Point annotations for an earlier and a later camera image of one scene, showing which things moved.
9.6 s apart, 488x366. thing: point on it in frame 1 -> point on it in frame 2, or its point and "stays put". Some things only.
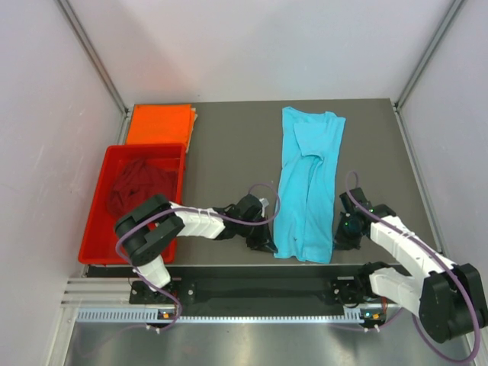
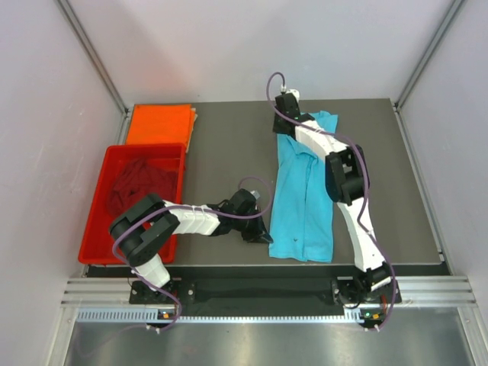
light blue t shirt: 312,146 stays put
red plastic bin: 130,174 stays put
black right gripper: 341,242 -> 275,129
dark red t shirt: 136,181 stays put
